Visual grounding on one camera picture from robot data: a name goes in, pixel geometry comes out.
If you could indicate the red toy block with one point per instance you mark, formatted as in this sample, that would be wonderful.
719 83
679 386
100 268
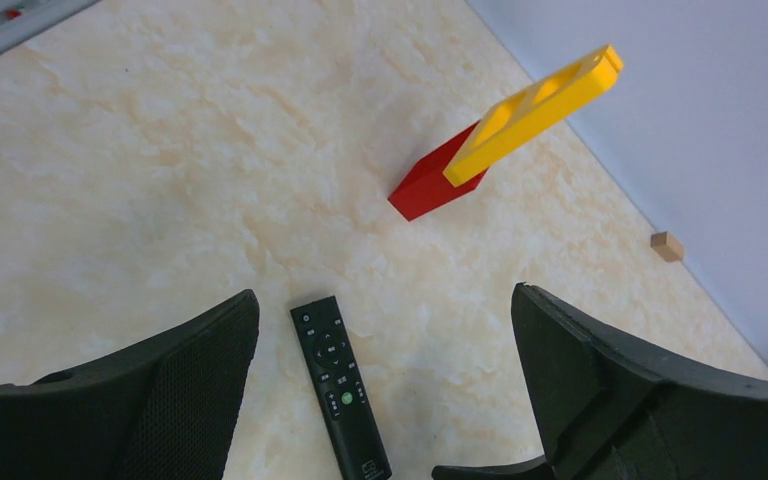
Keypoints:
425 188

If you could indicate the black remote control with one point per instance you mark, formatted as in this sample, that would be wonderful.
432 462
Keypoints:
340 390

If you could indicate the small wooden block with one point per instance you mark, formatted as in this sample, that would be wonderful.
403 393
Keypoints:
667 246

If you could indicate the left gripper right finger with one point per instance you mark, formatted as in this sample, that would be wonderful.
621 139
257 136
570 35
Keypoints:
610 405

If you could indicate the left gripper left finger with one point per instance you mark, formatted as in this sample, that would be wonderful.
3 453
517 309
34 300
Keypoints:
163 408

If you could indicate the yellow toy block plate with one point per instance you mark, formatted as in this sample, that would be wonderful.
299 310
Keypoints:
519 118

